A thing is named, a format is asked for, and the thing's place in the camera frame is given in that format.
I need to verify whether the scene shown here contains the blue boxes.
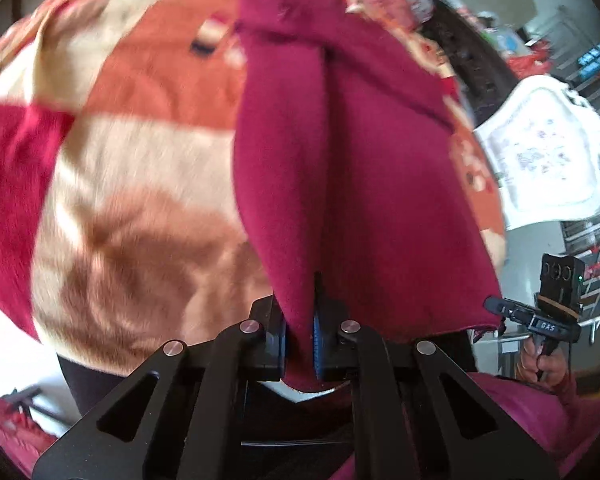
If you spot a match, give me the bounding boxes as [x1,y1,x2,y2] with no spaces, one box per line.
[577,42,600,81]

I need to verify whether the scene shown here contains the metal rack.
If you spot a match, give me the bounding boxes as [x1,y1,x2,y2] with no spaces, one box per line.
[560,210,600,346]

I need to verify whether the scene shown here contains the person's magenta top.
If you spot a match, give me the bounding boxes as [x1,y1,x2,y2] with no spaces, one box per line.
[330,370,600,480]

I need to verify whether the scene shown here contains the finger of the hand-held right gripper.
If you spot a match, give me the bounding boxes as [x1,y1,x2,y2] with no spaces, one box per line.
[484,296,536,328]

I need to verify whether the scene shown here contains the dark carved wooden cabinet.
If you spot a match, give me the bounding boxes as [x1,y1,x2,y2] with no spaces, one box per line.
[425,0,518,126]

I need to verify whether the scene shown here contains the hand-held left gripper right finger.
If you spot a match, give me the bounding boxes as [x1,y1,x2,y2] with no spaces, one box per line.
[312,272,561,480]

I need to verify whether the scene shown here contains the orange red cream printed blanket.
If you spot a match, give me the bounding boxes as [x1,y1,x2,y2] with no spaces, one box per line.
[0,0,508,376]

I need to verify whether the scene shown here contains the person's black pants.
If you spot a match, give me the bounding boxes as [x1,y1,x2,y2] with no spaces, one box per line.
[57,352,131,418]

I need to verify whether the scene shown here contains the person's right hand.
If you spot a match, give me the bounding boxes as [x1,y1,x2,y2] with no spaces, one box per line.
[517,337,568,393]

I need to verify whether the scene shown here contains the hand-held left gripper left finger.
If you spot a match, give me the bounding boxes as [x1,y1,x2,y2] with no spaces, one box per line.
[32,296,287,480]

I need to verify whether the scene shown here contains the maroon fleece garment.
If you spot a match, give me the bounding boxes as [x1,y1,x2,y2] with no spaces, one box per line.
[232,0,503,393]

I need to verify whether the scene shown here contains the red plastic bag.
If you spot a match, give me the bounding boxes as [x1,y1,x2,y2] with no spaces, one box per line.
[507,52,548,78]

